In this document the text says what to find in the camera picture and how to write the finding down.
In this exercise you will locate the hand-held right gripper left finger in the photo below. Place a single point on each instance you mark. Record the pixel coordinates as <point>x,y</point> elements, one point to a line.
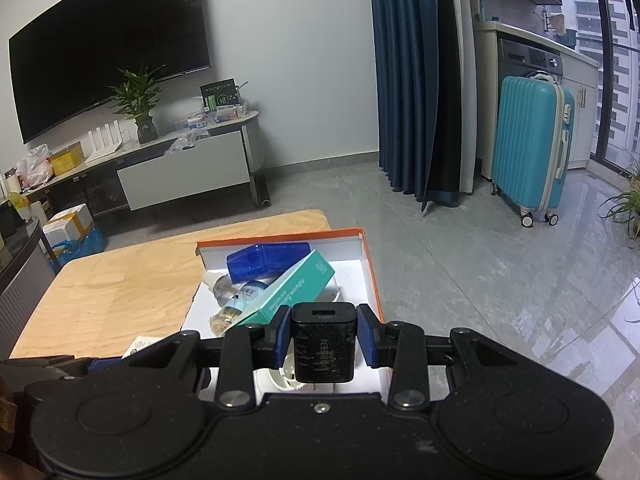
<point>281,340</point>

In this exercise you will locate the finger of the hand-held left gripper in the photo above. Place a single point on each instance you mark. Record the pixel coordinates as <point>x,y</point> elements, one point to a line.
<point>102,365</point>

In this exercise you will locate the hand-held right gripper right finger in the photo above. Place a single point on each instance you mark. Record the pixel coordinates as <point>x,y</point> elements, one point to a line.
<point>367,340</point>

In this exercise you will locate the white plug-in heater green leaf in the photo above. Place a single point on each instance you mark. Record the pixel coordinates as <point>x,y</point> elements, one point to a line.
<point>282,377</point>

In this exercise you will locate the black charger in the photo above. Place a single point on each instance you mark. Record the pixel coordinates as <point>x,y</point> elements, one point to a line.
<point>325,345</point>

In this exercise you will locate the small white carton box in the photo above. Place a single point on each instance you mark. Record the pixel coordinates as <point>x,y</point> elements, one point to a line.
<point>142,346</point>

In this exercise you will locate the glass jar light blue lid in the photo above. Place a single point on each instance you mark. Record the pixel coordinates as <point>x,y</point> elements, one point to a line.
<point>235,310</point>

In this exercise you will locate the teal carton box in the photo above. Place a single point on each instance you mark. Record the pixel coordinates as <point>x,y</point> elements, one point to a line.
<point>295,285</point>

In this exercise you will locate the plain white plug-in heater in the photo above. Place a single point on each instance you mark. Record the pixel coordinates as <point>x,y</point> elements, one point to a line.
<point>331,296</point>

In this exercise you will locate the orange cardboard box white inside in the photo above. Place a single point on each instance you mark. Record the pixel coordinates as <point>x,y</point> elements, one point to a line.
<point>355,280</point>

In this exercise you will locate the blue tin box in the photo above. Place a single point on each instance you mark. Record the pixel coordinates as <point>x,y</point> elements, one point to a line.
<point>265,260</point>

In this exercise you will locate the clear glass refill bottle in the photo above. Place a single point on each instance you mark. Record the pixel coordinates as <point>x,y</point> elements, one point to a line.
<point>217,287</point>

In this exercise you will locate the dark round table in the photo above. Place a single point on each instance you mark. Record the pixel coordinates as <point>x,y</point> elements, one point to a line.
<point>22,285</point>

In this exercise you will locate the blue wrapped packs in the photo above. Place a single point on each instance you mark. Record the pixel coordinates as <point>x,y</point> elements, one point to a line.
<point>85,247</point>

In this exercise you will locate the brown cardboard box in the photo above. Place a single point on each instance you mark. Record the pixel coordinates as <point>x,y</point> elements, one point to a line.
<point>67,225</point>

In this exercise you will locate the white television cabinet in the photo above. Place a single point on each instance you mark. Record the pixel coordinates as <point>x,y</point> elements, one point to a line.
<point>190,170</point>

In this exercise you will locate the yellow box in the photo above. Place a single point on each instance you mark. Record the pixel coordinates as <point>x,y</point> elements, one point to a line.
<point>67,160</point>

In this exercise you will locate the white plastic bag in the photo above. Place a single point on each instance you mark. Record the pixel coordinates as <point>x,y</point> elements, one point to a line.
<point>34,165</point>

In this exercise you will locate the clear plastic bags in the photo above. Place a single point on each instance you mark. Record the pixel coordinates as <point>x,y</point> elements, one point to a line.
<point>185,142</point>

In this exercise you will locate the white router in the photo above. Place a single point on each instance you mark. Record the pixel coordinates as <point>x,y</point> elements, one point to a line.
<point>105,142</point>

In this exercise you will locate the pile of small boxes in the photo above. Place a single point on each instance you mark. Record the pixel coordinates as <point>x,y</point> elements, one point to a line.
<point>215,116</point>

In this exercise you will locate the black green display box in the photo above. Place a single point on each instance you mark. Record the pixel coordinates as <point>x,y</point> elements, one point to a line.
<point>219,94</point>

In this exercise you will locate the teal suitcase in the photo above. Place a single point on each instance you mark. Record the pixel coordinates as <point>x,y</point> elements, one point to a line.
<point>530,145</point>

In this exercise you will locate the blue curtain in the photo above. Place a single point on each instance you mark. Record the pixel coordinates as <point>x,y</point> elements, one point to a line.
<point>410,85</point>

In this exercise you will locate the potted plant in dark vase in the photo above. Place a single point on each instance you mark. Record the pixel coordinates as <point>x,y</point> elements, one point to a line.
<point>142,105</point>

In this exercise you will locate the thin-leaf potted plant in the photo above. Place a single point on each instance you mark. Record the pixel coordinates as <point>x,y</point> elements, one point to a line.
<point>625,205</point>

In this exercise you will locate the white counter cabinet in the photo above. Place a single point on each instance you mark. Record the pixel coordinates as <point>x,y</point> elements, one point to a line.
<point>582,110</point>

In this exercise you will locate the black television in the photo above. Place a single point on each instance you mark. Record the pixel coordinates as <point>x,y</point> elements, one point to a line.
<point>110,50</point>

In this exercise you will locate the washing machine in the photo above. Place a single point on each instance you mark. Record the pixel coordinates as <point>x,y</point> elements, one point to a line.
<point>530,57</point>

